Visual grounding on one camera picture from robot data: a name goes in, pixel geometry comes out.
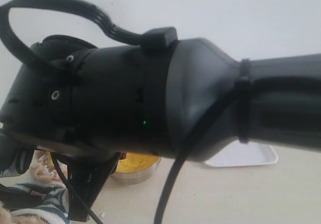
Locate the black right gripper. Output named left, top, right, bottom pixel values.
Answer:
left=0, top=34, right=98, bottom=149

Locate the brown teddy bear striped sweater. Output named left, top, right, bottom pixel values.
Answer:
left=0, top=150, right=73, bottom=224

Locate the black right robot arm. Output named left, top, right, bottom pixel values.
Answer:
left=1, top=36, right=320, bottom=161

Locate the yellow millet grain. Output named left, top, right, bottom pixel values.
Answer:
left=116, top=153, right=158, bottom=173

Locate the steel bowl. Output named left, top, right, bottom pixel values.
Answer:
left=111, top=157, right=161, bottom=185

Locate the white plastic tray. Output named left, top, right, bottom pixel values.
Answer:
left=204, top=141, right=278, bottom=168

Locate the black ribbon cable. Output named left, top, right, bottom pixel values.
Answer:
left=0, top=0, right=178, bottom=86

